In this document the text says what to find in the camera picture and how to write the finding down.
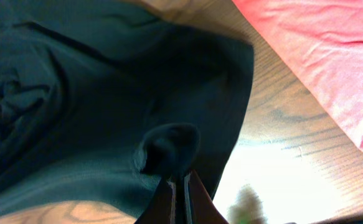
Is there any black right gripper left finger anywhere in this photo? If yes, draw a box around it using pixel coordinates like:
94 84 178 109
135 179 176 224

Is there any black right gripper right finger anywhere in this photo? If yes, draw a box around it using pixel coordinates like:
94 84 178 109
183 170 228 224

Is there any black t-shirt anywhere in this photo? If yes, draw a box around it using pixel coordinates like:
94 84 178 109
0 0 254 217

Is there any red t-shirt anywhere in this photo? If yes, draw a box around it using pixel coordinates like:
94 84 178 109
235 0 363 152

